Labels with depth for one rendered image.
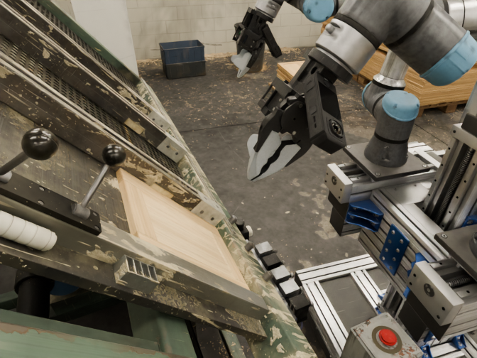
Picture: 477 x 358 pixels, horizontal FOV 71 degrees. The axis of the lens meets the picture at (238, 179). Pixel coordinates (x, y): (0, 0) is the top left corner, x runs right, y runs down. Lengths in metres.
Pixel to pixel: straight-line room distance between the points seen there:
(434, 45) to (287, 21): 6.12
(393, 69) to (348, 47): 0.85
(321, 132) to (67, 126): 0.62
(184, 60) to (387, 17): 4.74
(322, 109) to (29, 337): 0.40
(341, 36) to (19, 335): 0.48
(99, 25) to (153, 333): 4.24
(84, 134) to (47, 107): 0.10
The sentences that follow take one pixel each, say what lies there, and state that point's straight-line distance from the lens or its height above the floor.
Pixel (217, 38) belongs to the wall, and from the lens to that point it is 6.28.
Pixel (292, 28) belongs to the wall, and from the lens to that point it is 6.68.
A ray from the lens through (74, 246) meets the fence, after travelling 0.58.
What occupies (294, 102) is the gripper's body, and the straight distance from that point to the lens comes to 0.48.
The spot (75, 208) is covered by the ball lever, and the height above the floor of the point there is 1.37.
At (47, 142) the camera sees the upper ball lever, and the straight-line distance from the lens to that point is 0.44.
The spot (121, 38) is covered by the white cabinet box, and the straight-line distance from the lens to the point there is 4.69.
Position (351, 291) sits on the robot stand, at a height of 0.21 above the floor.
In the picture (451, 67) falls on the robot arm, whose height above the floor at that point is 1.56.
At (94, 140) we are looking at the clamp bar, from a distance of 0.89.
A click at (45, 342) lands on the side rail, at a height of 1.39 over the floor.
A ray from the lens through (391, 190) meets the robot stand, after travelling 1.35.
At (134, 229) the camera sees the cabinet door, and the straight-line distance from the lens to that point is 0.74.
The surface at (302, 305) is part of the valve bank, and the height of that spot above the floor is 0.76.
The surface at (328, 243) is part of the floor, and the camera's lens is 2.41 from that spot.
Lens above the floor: 1.70
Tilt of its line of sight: 36 degrees down
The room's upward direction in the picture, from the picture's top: straight up
